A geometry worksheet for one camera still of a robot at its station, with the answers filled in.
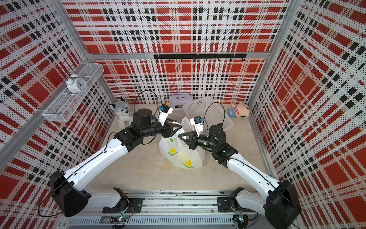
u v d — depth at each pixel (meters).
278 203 0.39
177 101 1.11
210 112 1.15
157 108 1.27
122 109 0.95
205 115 0.65
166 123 0.63
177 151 0.82
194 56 0.88
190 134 0.64
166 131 0.62
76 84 0.70
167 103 1.15
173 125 0.65
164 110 0.60
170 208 0.73
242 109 1.08
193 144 0.62
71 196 0.39
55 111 0.67
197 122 0.63
